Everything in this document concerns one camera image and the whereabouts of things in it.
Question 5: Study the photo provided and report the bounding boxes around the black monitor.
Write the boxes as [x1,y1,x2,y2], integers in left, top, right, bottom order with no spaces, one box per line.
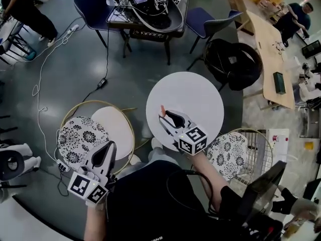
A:
[237,160,288,226]

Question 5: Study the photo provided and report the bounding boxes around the person's grey trouser legs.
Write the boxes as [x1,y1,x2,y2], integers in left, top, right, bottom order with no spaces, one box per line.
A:
[117,146,178,179]

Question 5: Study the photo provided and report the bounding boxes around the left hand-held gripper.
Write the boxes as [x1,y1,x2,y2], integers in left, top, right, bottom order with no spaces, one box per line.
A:
[67,141,117,205]

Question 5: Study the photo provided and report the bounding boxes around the gold wire frame chair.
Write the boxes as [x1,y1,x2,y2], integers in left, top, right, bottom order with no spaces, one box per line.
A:
[224,127,274,188]

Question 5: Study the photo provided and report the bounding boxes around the green box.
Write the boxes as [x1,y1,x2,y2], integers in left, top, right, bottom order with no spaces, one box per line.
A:
[272,71,287,94]

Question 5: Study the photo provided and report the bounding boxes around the light wooden table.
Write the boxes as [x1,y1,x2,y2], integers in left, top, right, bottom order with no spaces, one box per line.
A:
[240,10,296,110]

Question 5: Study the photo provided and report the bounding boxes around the person's black shirt torso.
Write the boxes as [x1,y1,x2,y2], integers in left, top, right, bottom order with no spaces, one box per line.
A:
[106,159,251,241]

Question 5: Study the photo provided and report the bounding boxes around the white power strip black plugs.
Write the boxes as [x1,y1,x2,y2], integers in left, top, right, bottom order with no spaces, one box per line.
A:
[55,159,71,173]

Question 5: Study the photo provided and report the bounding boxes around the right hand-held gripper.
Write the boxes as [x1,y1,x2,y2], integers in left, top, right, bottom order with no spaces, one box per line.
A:
[157,109,208,157]

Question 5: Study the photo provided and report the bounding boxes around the black-and-white floral plate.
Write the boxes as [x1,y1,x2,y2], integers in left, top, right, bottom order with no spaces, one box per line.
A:
[57,116,110,171]

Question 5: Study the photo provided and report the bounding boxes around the black plastic crate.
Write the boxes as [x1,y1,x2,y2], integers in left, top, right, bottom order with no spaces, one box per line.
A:
[128,28,168,43]

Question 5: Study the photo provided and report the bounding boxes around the black power cable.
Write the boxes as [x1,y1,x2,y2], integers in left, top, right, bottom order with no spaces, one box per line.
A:
[72,5,111,105]

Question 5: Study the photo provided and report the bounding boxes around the small black table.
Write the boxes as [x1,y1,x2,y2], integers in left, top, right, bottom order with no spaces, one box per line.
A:
[106,0,191,65]

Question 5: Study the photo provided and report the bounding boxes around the white and grey device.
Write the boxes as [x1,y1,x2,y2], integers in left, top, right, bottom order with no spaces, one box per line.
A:
[0,141,43,183]

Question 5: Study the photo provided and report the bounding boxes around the dark blue chair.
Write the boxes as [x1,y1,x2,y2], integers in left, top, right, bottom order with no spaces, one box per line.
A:
[73,0,133,59]
[185,7,244,71]

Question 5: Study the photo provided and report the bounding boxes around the white box red label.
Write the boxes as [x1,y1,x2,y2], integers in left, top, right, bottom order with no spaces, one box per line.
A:
[265,128,291,158]

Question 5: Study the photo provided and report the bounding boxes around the person's right forearm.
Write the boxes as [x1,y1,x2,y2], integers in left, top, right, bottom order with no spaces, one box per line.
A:
[192,151,229,210]

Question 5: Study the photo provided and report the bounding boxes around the white cable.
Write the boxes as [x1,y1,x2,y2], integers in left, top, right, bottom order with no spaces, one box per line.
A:
[31,24,79,162]

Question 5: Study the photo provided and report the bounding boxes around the black cable on torso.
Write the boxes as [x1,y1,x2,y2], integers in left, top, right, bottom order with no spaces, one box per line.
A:
[166,169,218,217]

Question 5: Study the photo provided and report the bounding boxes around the grey curved strap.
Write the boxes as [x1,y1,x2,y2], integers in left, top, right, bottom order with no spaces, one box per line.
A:
[129,0,185,34]

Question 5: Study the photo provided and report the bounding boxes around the black bag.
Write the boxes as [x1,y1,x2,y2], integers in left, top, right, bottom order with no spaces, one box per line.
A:
[208,39,260,91]

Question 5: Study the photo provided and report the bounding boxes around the person's left forearm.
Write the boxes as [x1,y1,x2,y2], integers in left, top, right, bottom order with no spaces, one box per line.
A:
[83,206,109,241]

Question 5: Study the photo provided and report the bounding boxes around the person's white shoe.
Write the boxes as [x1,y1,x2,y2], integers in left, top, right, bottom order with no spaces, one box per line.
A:
[151,137,164,151]
[128,154,141,166]

